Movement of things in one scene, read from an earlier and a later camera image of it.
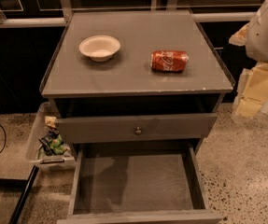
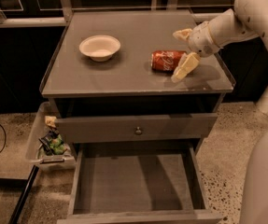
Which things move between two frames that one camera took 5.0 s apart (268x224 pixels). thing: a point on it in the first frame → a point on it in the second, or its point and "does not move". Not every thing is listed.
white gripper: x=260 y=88 → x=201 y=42
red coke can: x=168 y=61 does not move
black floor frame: x=24 y=185 does not move
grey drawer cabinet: x=134 y=92 does not move
